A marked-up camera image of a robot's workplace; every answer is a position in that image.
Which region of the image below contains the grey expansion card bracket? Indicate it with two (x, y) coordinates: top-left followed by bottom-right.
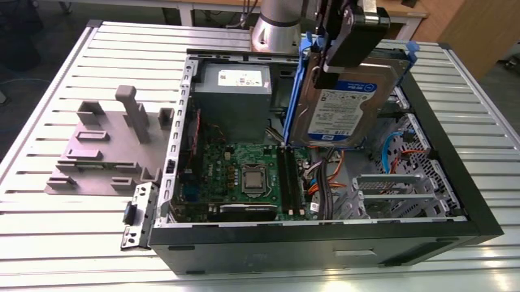
(120, 181), (160, 252)

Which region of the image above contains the black PC case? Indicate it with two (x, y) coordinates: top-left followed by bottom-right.
(148, 47), (504, 276)

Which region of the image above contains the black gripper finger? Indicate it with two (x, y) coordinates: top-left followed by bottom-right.
(314, 0), (346, 89)

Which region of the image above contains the yellow black wire bundle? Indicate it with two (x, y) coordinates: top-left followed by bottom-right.
(266, 126), (287, 144)

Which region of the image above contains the grey power supply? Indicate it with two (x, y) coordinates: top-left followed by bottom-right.
(190, 63), (273, 144)

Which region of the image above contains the orange wire bundle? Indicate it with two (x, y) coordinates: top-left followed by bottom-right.
(307, 148), (349, 196)

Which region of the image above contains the white desk frame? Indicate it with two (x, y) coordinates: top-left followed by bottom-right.
(56, 0), (261, 28)

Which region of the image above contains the grey parts rack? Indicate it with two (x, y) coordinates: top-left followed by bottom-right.
(43, 85), (176, 196)

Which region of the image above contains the green RAM stick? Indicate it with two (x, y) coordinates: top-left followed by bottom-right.
(72, 163), (138, 170)

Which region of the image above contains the silver CPU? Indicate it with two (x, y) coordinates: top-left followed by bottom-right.
(242, 172), (267, 189)

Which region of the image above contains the CPU socket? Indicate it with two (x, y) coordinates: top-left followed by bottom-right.
(239, 163), (273, 200)

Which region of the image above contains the blue data wire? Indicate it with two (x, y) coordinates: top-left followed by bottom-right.
(380, 129), (416, 175)

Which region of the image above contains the thin red wire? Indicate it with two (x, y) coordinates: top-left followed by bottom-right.
(184, 108), (203, 175)

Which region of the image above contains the hard disk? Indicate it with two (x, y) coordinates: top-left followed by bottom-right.
(282, 32), (420, 150)

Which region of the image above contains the black RAM slot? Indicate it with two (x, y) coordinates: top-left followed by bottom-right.
(286, 146), (306, 215)
(277, 145), (297, 217)

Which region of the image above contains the green motherboard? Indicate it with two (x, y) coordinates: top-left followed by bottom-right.
(175, 142), (322, 223)

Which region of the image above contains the wooden desk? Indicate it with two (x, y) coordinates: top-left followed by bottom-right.
(388, 0), (432, 42)

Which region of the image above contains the black graphics card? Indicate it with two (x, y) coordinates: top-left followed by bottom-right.
(206, 203), (279, 222)

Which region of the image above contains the wooden cabinet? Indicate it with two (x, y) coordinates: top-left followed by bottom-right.
(412, 0), (520, 80)

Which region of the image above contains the black cable bundle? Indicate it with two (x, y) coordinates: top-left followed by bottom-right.
(318, 148), (345, 220)

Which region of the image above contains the orange disk power wire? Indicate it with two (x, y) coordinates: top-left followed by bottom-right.
(400, 150), (430, 162)

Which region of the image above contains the grey metal disk bay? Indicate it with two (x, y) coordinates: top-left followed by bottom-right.
(351, 173), (450, 220)

